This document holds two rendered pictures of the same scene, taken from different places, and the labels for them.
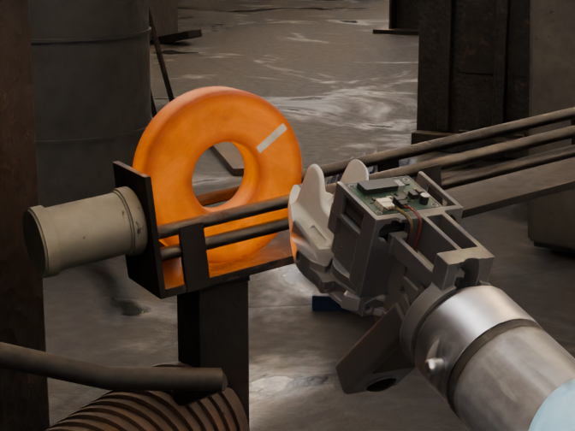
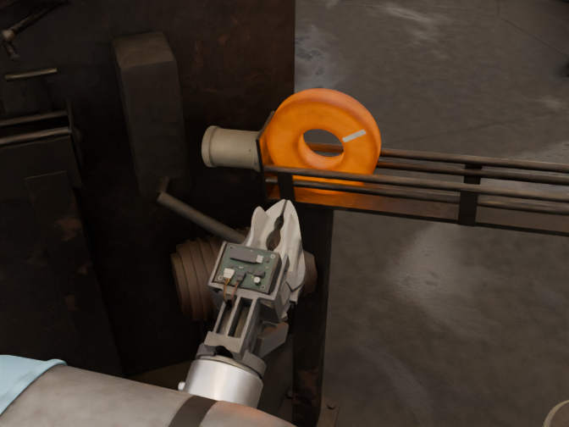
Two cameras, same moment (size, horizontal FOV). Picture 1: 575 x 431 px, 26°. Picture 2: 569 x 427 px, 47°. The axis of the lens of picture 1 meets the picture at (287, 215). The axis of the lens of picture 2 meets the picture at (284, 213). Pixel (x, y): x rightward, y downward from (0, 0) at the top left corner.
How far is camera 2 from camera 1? 0.74 m
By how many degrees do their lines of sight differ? 48
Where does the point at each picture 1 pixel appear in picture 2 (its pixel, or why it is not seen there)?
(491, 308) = (207, 385)
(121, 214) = (248, 151)
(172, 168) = (284, 135)
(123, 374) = (226, 234)
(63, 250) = (213, 159)
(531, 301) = not seen: outside the picture
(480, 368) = not seen: hidden behind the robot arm
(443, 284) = (206, 349)
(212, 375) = not seen: hidden behind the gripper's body
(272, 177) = (352, 158)
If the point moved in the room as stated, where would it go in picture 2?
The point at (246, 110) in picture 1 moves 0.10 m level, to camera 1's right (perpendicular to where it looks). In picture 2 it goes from (337, 115) to (398, 148)
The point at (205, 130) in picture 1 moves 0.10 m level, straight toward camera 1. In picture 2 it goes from (306, 119) to (253, 153)
